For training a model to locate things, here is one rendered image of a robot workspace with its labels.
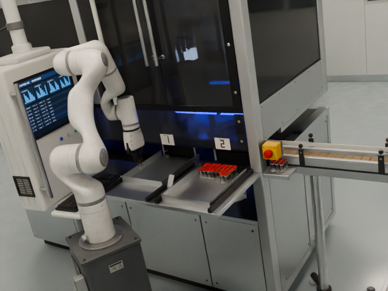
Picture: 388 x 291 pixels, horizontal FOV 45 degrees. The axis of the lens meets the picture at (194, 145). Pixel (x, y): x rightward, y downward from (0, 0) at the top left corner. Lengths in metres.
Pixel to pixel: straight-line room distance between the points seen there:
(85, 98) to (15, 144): 0.68
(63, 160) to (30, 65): 0.75
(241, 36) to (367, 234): 1.82
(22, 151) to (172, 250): 1.07
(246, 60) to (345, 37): 4.77
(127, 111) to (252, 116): 0.59
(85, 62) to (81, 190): 0.50
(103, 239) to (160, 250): 1.03
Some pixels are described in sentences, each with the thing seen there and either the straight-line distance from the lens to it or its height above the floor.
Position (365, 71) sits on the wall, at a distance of 6.83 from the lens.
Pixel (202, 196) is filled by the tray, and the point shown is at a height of 0.88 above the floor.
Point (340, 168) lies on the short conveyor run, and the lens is 2.22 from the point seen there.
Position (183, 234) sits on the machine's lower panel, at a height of 0.42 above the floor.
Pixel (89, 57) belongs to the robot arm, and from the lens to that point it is 1.88.
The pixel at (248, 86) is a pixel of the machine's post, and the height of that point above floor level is 1.31.
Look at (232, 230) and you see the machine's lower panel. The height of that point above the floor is 0.52.
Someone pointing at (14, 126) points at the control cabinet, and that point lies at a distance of 2.41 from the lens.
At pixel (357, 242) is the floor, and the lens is 3.30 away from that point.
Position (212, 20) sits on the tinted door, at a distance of 2.13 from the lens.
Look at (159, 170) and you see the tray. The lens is 2.48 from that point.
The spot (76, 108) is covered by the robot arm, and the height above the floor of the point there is 1.41.
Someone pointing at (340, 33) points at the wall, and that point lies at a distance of 6.79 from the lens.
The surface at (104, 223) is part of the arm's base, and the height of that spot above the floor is 0.95.
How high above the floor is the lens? 1.85
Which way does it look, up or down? 21 degrees down
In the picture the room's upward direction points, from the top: 10 degrees counter-clockwise
